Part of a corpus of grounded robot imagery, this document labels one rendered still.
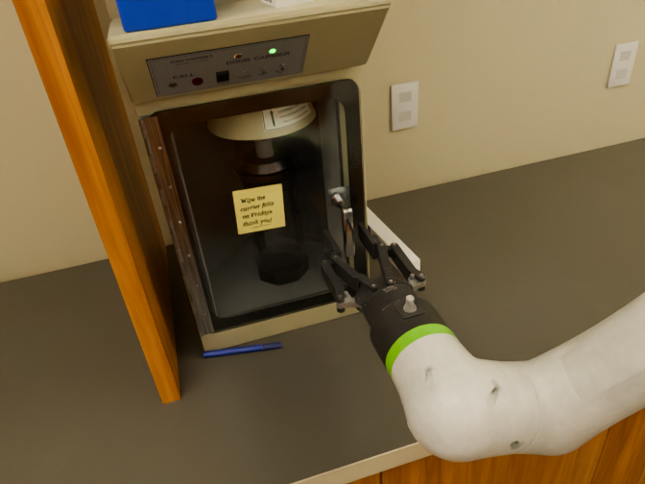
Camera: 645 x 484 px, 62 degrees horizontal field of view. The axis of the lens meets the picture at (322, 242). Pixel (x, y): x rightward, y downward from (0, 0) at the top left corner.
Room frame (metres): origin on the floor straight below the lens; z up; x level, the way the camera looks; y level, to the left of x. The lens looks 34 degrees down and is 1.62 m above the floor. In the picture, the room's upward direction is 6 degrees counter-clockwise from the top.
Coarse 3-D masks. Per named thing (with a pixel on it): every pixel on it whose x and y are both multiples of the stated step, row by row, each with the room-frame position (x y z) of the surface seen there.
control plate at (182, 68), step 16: (224, 48) 0.64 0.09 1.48; (240, 48) 0.65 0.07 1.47; (256, 48) 0.66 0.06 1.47; (288, 48) 0.67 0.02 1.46; (304, 48) 0.68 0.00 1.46; (160, 64) 0.63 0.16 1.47; (176, 64) 0.64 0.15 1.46; (192, 64) 0.65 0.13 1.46; (208, 64) 0.66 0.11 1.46; (224, 64) 0.66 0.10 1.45; (240, 64) 0.67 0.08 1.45; (256, 64) 0.68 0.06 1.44; (272, 64) 0.69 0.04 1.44; (288, 64) 0.70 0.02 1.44; (160, 80) 0.65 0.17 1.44; (176, 80) 0.66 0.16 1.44; (208, 80) 0.68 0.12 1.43; (240, 80) 0.70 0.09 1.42; (256, 80) 0.71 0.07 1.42; (160, 96) 0.68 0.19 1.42
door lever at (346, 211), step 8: (336, 200) 0.75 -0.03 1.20; (344, 200) 0.75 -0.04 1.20; (344, 208) 0.71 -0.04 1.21; (344, 216) 0.71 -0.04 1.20; (352, 216) 0.71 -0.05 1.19; (344, 224) 0.71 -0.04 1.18; (352, 224) 0.71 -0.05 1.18; (344, 232) 0.71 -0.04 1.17; (352, 232) 0.71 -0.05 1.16; (344, 240) 0.71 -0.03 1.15; (352, 240) 0.71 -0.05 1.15; (344, 248) 0.71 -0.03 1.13; (352, 248) 0.71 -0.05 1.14
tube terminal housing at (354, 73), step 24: (216, 0) 0.73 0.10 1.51; (240, 0) 0.74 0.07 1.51; (336, 72) 0.77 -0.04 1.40; (360, 72) 0.78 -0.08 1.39; (192, 96) 0.72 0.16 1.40; (216, 96) 0.73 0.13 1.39; (240, 96) 0.74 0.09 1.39; (312, 312) 0.75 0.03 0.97; (336, 312) 0.76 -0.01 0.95; (216, 336) 0.71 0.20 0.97; (240, 336) 0.72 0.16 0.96; (264, 336) 0.73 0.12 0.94
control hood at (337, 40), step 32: (256, 0) 0.73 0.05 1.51; (320, 0) 0.69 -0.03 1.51; (352, 0) 0.67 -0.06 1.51; (384, 0) 0.66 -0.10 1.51; (160, 32) 0.61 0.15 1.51; (192, 32) 0.61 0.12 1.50; (224, 32) 0.62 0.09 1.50; (256, 32) 0.64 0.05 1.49; (288, 32) 0.65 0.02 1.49; (320, 32) 0.67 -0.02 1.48; (352, 32) 0.69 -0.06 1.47; (128, 64) 0.62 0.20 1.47; (320, 64) 0.72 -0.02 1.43; (352, 64) 0.74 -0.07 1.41
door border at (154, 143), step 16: (160, 144) 0.70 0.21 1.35; (160, 160) 0.69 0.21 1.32; (160, 176) 0.69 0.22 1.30; (176, 192) 0.70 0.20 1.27; (176, 208) 0.70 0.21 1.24; (176, 224) 0.69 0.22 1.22; (176, 240) 0.69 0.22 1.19; (192, 256) 0.70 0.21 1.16; (192, 272) 0.69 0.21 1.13; (192, 288) 0.69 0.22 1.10; (208, 320) 0.70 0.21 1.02
